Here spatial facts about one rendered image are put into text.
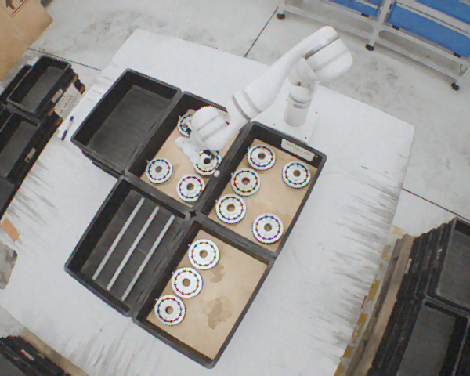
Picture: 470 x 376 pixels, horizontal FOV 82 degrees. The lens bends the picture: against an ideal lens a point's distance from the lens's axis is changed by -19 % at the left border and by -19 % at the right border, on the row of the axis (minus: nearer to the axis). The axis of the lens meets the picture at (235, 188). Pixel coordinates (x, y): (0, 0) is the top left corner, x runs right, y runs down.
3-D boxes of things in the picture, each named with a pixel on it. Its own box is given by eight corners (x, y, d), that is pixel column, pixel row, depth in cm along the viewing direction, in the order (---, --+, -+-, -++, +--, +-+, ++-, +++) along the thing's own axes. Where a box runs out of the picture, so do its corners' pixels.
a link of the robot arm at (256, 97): (225, 89, 68) (248, 121, 69) (330, 19, 58) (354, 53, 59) (235, 87, 76) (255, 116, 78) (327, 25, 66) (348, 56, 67)
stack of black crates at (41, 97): (70, 92, 223) (42, 53, 181) (97, 103, 218) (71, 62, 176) (40, 134, 211) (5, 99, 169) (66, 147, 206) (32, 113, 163)
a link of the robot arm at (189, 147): (173, 142, 91) (173, 139, 85) (202, 117, 93) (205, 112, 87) (194, 166, 93) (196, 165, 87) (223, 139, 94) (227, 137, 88)
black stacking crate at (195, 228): (198, 224, 115) (193, 215, 105) (272, 264, 109) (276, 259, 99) (141, 319, 104) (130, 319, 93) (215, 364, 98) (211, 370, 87)
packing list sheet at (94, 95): (91, 84, 155) (90, 84, 154) (124, 95, 150) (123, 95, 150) (54, 135, 145) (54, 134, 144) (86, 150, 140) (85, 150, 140)
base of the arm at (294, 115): (289, 104, 134) (295, 80, 118) (309, 114, 133) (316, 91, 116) (279, 120, 132) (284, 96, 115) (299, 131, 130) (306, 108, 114)
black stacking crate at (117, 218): (132, 186, 121) (122, 174, 111) (197, 223, 115) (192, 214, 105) (77, 272, 110) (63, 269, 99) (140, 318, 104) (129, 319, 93)
